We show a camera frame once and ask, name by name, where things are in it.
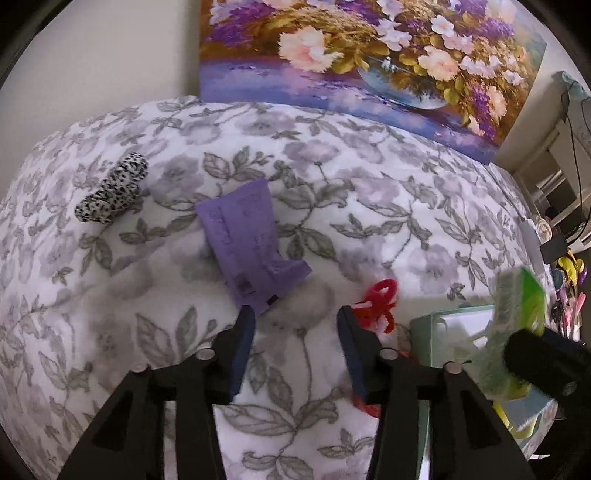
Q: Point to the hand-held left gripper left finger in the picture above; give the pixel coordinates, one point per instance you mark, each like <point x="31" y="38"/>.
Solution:
<point x="242" y="353"/>

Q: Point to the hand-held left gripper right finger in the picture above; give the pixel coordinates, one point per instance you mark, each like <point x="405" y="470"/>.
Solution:
<point x="351" y="355"/>

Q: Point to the green tissue packet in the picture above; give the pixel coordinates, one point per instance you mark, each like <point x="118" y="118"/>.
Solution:
<point x="521" y="300"/>

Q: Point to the white box with teal rim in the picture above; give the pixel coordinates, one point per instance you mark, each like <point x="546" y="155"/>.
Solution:
<point x="425" y="337"/>

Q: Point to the purple cloth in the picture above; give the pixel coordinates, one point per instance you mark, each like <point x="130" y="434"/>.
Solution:
<point x="244" y="230"/>

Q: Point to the red pipe cleaner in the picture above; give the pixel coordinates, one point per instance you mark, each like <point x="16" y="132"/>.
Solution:
<point x="378" y="309"/>

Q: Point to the yellow-green felt sheet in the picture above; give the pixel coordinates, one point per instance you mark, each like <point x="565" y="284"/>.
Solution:
<point x="501" y="413"/>

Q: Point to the colourful stationery pile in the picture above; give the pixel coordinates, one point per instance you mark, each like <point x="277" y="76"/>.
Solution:
<point x="570" y="272"/>

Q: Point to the small black device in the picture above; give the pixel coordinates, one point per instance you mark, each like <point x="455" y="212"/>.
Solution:
<point x="553" y="249"/>

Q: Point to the grey floral blanket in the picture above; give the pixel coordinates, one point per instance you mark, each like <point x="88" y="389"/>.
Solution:
<point x="138" y="277"/>

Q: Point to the black white spotted cloth roll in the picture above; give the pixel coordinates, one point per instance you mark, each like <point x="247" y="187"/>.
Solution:
<point x="111" y="189"/>

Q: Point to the white desk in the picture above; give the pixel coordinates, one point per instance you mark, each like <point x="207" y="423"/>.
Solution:
<point x="554" y="152"/>

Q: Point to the floral painting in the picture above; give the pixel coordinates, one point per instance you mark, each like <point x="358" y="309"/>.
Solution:
<point x="346" y="46"/>

